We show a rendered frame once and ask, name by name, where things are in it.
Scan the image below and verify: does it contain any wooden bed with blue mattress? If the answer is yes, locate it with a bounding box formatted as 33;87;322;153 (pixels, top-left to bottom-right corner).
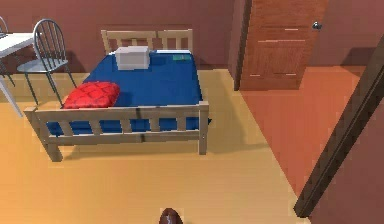
23;28;212;163

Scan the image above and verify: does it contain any green book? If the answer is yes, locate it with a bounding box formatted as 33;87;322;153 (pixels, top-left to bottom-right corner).
172;53;192;62

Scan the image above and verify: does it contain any white pillow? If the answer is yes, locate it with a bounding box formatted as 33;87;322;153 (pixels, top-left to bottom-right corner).
114;45;151;71

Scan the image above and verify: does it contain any red quilted cushion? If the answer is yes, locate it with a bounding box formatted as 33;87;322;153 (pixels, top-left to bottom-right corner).
62;81;122;110

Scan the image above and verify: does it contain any brown wooden room door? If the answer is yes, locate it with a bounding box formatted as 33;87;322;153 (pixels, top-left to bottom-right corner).
238;0;330;92

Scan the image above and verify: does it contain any grey metal spindle chair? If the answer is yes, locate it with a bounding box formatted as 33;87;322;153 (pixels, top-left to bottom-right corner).
16;18;78;108
0;16;16;88

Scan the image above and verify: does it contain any white table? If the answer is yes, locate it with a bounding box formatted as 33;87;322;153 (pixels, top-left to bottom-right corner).
0;32;38;118

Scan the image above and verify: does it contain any dark brown door frame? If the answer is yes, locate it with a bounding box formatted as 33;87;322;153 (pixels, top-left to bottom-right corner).
293;33;384;219

